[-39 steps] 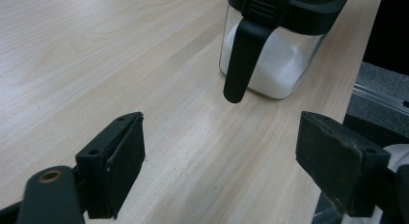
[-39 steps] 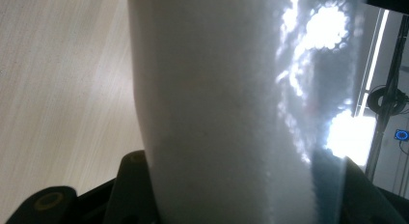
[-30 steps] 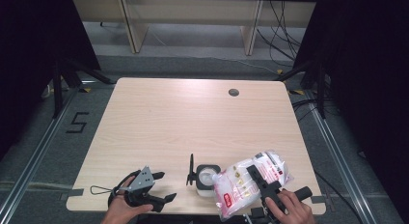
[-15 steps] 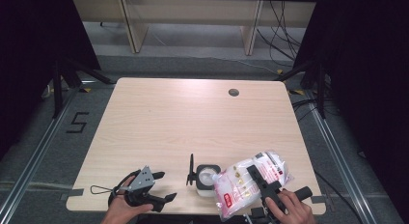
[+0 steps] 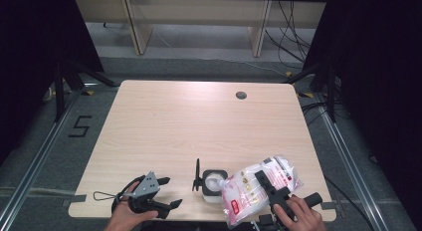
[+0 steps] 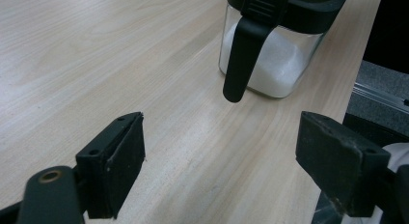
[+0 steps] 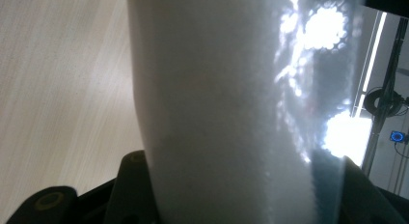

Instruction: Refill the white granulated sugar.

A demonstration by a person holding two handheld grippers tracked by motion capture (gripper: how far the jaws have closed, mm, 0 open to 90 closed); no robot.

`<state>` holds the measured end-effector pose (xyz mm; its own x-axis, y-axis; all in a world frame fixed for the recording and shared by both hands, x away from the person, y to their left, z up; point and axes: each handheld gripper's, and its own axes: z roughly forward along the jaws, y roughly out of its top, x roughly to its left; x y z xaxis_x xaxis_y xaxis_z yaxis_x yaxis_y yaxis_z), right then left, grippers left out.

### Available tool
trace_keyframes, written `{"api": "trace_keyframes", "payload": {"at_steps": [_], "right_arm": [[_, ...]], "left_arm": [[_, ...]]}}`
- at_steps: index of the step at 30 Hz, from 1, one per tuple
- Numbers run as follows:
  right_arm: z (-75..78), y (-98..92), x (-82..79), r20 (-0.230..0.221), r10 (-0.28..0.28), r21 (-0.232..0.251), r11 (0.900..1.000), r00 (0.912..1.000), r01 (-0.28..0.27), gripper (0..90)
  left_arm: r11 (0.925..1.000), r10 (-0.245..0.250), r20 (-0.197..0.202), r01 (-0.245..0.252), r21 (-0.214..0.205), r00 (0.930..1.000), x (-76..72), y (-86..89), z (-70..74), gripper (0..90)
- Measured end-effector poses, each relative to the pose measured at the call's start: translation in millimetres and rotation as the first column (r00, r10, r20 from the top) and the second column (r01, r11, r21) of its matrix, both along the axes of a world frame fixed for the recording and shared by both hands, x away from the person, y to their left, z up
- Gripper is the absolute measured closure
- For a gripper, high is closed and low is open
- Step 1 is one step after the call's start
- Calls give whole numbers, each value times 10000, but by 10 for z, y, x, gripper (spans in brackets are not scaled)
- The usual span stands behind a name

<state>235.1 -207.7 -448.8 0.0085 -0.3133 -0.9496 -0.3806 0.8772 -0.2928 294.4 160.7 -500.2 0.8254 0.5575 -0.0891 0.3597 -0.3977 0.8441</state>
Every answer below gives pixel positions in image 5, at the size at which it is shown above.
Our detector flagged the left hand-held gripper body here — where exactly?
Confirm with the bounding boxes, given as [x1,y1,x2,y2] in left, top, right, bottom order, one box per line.
[127,170,164,215]

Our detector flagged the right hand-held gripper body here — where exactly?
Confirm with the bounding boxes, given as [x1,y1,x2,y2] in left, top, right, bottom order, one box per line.
[258,186,323,231]

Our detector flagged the red and white sugar bag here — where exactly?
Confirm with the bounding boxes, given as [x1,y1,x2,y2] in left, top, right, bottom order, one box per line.
[219,154,304,229]

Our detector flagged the glass jar with black lid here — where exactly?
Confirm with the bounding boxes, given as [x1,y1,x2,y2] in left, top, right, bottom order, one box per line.
[191,157,230,204]

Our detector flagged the person's right hand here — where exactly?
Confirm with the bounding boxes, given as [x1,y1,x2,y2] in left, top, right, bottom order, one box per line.
[273,194,328,231]

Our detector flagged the person's left hand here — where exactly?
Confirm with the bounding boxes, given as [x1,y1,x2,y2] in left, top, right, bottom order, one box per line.
[107,181,160,231]

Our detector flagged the grey tape strip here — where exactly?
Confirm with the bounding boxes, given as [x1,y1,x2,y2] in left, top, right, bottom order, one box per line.
[319,200,338,211]
[62,194,88,207]

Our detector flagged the black metal stand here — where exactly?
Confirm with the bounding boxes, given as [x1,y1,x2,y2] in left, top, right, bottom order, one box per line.
[53,58,119,123]
[283,63,338,123]

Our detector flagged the black curtain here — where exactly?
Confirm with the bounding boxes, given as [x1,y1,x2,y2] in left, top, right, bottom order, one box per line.
[303,0,422,222]
[0,0,106,166]

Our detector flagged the light wooden shelf unit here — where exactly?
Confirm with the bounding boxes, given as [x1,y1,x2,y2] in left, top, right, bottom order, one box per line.
[75,0,327,58]

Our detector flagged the black gripper strap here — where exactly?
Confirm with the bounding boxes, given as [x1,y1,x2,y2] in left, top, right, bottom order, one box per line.
[111,174,147,215]

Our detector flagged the grey cord loop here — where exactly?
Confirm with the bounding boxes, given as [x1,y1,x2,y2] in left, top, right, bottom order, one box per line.
[93,190,119,202]

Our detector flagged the long black floor cable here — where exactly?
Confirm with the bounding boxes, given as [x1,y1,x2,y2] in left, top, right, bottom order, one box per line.
[323,175,376,231]

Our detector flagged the metal floor rail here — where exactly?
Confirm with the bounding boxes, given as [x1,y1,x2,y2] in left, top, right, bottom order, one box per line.
[313,91,387,231]
[0,88,85,231]

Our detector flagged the black floor cables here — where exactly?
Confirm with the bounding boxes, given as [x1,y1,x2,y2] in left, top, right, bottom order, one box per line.
[300,101,333,126]

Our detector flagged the bundle of black cables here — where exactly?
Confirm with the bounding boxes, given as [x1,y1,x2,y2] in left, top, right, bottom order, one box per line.
[264,0,317,70]

